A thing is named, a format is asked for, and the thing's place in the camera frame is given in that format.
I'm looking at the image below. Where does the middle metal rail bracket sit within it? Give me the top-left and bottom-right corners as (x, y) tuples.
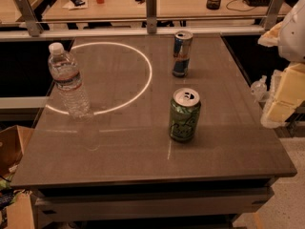
(146, 0), (157, 33)

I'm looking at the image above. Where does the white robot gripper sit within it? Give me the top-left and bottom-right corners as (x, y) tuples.
(258, 0), (305, 128)

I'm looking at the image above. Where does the green soda can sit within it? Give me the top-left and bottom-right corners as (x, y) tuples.
(169, 88), (201, 142)

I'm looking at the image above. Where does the left metal rail bracket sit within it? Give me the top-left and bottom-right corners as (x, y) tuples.
(14, 0), (43, 37)

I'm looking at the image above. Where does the small clear sanitizer bottle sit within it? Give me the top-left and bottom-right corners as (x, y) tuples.
(251, 75), (267, 101)

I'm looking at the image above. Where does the metal rail bracket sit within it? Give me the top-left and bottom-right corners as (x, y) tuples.
(261, 0), (284, 31)
(146, 0), (157, 33)
(14, 0), (43, 37)

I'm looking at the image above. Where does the wooden background desk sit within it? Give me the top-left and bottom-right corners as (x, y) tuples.
(41, 0), (293, 23)

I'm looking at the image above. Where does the cardboard box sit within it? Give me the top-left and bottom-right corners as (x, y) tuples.
(0, 125), (35, 229)

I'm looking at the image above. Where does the black mesh cup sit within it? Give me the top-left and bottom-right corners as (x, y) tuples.
(206, 0), (222, 10)

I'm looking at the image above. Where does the blue silver energy drink can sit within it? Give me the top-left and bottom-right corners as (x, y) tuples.
(173, 31), (193, 77)

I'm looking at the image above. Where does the clear plastic water bottle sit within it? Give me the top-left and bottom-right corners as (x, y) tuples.
(48, 42), (91, 118)

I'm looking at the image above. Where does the right metal rail bracket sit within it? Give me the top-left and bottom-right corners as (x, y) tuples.
(261, 0), (284, 31)

